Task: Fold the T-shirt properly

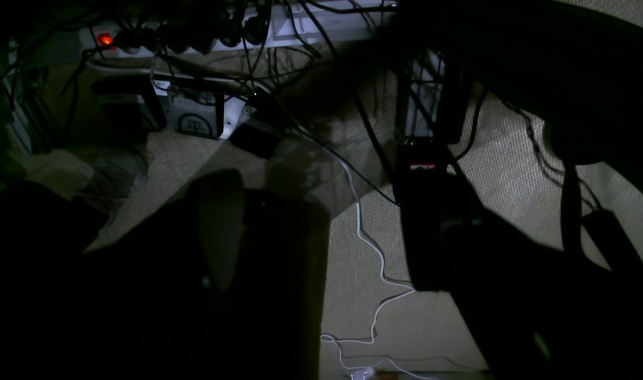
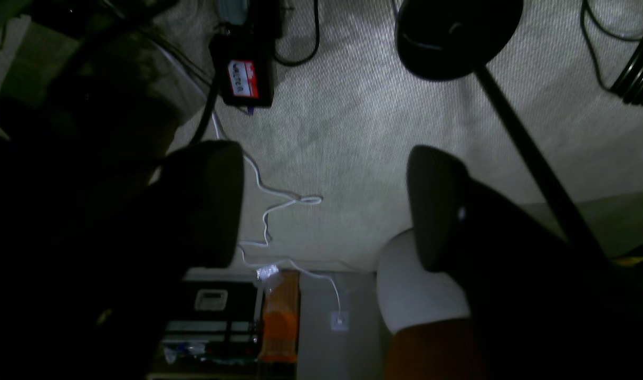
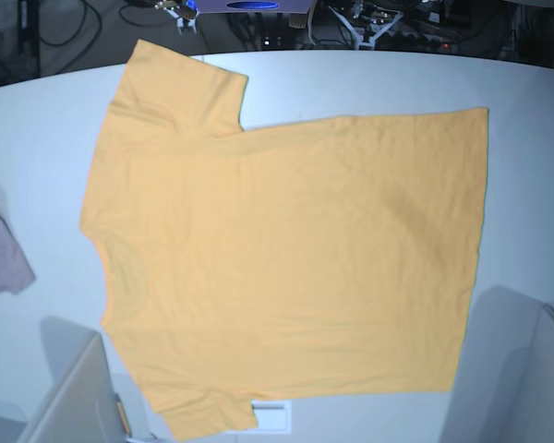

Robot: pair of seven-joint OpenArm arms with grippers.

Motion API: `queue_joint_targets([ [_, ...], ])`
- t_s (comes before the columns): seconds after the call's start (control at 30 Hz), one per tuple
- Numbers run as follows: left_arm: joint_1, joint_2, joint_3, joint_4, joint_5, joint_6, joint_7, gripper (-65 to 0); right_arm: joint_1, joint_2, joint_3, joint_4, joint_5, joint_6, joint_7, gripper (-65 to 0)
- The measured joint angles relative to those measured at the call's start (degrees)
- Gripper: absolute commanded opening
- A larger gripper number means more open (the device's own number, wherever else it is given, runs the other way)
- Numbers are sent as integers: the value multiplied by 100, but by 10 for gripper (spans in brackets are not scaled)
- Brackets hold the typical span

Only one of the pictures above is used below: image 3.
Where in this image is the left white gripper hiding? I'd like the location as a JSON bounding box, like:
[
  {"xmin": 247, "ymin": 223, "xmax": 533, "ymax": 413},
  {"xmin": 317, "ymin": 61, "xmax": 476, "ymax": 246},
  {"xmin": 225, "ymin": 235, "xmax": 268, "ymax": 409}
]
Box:
[{"xmin": 328, "ymin": 1, "xmax": 404, "ymax": 49}]

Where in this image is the white table slot plate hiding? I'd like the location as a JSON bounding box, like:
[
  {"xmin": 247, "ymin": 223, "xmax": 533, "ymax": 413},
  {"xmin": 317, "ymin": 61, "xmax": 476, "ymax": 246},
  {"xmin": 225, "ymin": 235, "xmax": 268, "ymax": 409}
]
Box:
[{"xmin": 248, "ymin": 401, "xmax": 292, "ymax": 435}]

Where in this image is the orange yellow T-shirt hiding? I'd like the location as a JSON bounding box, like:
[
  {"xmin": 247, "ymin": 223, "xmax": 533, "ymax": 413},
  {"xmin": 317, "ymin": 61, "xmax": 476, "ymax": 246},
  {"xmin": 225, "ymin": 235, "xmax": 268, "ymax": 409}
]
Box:
[{"xmin": 80, "ymin": 41, "xmax": 488, "ymax": 440}]

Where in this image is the orange tool in bin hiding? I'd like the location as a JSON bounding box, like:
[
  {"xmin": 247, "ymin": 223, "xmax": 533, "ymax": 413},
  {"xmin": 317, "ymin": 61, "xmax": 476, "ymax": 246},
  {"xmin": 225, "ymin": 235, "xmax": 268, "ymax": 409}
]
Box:
[{"xmin": 115, "ymin": 400, "xmax": 132, "ymax": 437}]

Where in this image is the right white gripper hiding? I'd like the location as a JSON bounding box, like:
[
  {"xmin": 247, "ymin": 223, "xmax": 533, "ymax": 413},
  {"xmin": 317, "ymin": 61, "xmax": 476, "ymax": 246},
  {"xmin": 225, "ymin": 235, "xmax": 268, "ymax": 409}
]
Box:
[{"xmin": 154, "ymin": 0, "xmax": 198, "ymax": 34}]

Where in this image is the purple blue device box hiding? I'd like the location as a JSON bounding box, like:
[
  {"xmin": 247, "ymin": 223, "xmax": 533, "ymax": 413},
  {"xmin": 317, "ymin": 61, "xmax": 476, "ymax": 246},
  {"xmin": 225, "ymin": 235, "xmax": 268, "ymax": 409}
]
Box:
[{"xmin": 194, "ymin": 0, "xmax": 314, "ymax": 14}]

